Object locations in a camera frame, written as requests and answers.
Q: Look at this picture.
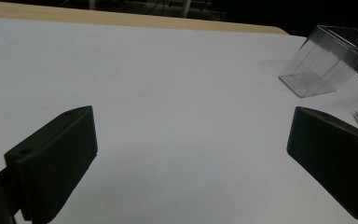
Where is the clear plastic container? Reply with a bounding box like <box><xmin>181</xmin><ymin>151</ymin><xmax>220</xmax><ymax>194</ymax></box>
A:
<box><xmin>278</xmin><ymin>24</ymin><xmax>358</xmax><ymax>99</ymax></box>

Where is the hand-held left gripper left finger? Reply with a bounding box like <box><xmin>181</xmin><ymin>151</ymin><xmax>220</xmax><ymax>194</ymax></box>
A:
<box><xmin>3</xmin><ymin>105</ymin><xmax>99</xmax><ymax>224</ymax></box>

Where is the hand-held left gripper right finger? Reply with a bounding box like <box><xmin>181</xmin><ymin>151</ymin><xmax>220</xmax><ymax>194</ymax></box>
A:
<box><xmin>286</xmin><ymin>105</ymin><xmax>358</xmax><ymax>224</ymax></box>

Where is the metal stand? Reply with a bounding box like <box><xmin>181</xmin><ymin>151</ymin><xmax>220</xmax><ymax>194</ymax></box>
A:
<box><xmin>180</xmin><ymin>0</ymin><xmax>194</xmax><ymax>19</ymax></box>

